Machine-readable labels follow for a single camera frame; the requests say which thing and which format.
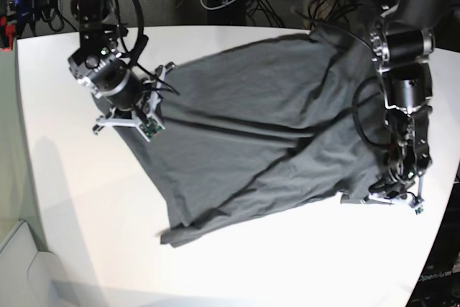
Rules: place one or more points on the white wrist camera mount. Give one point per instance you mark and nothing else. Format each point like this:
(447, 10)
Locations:
(146, 120)

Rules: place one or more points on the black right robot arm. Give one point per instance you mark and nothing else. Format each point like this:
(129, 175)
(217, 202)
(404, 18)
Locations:
(99, 25)

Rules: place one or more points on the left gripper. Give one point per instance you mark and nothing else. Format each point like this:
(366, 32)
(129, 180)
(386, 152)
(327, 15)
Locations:
(404, 167)

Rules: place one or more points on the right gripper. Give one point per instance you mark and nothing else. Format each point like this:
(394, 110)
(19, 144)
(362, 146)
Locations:
(107, 76)

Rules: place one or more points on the grey t-shirt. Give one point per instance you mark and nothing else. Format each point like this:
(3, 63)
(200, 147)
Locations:
(262, 128)

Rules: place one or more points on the red clamp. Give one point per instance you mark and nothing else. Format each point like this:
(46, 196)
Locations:
(8, 33)

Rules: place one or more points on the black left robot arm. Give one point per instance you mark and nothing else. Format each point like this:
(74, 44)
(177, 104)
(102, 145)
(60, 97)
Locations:
(402, 41)

